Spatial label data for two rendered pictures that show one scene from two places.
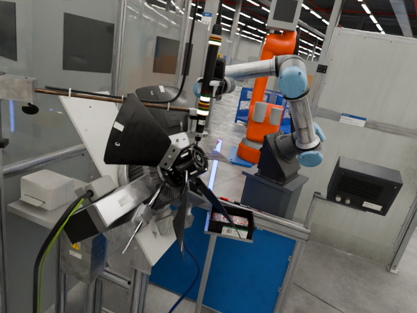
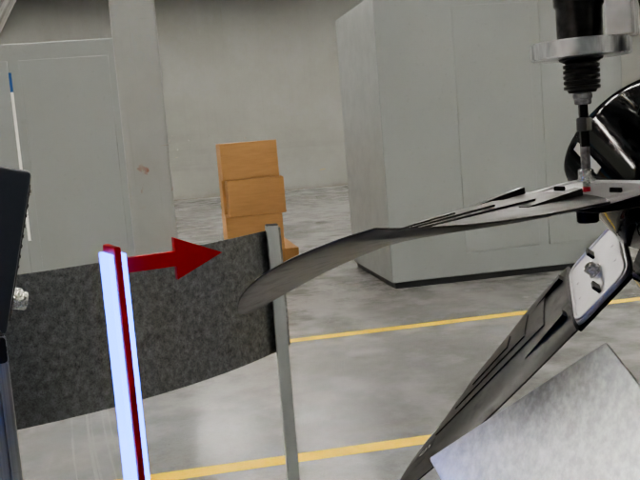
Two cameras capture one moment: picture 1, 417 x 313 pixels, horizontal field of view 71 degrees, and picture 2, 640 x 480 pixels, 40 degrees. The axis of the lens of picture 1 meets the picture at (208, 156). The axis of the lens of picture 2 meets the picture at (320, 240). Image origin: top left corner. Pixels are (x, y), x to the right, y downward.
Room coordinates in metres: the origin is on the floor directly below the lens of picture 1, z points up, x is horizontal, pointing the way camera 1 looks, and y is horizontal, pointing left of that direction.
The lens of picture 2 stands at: (1.72, 0.39, 1.24)
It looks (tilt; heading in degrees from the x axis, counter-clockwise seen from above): 7 degrees down; 227
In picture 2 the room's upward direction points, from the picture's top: 5 degrees counter-clockwise
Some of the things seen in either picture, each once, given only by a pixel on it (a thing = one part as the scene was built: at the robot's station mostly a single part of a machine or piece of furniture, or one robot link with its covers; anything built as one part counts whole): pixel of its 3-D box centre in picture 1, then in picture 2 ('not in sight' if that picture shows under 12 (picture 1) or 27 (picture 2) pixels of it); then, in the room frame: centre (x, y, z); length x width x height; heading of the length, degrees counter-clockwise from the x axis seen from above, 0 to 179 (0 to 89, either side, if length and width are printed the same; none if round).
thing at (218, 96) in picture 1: (215, 87); not in sight; (1.24, 0.03, 1.46); 0.12 x 0.08 x 0.09; 164
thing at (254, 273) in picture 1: (212, 262); not in sight; (1.45, -0.14, 0.45); 0.82 x 0.02 x 0.66; 74
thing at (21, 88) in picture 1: (17, 87); not in sight; (0.93, 0.65, 1.37); 0.10 x 0.07 x 0.09; 109
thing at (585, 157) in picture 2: not in sight; (584, 135); (1.13, 0.05, 1.23); 0.01 x 0.01 x 0.05
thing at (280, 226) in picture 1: (224, 207); not in sight; (1.45, -0.14, 0.82); 0.90 x 0.04 x 0.08; 74
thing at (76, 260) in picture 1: (83, 250); not in sight; (1.01, 0.44, 0.73); 0.15 x 0.09 x 0.22; 74
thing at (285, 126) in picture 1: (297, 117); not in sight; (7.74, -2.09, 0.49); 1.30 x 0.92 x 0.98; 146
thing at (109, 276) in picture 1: (116, 279); not in sight; (1.07, 0.30, 0.56); 0.19 x 0.04 x 0.04; 74
